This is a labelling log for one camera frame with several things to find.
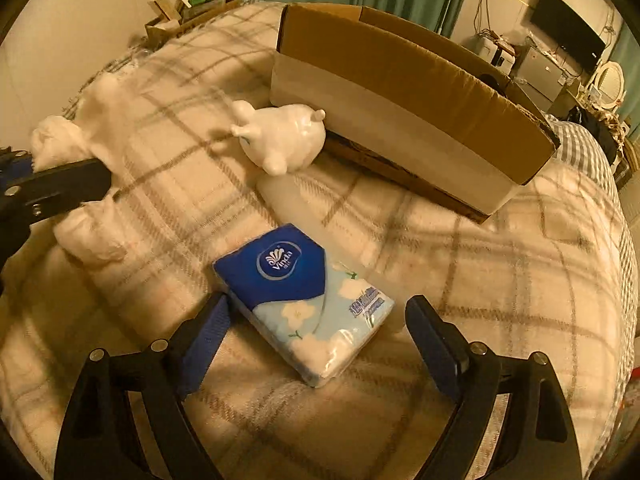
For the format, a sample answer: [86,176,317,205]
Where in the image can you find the white cloth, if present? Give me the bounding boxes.
[30,73,134,266]

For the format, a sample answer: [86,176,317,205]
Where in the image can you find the white ceramic pig figurine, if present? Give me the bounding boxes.
[230,100,326,177]

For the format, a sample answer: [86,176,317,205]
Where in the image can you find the blue Vinda tissue pack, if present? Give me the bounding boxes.
[213,224,394,388]

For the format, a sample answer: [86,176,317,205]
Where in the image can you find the translucent white shoehorn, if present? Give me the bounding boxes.
[256,174,410,333]

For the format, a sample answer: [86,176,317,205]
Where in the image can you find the small cardboard clutter box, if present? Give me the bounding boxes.
[143,0,244,51]

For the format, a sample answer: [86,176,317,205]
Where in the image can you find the green checkered bed sheet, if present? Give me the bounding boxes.
[62,114,640,476]

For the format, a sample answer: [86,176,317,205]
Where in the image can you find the black jacket on chair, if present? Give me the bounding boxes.
[567,105,618,165]

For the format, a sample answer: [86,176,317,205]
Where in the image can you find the open cardboard box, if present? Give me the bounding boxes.
[270,3,560,222]

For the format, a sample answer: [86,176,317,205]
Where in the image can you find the white oval vanity mirror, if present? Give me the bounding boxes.
[588,61,626,112]

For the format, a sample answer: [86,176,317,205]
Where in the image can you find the grey mini fridge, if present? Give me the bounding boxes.
[511,46,574,116]

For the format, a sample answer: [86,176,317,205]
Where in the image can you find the black wall television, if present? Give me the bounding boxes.
[529,0,605,74]

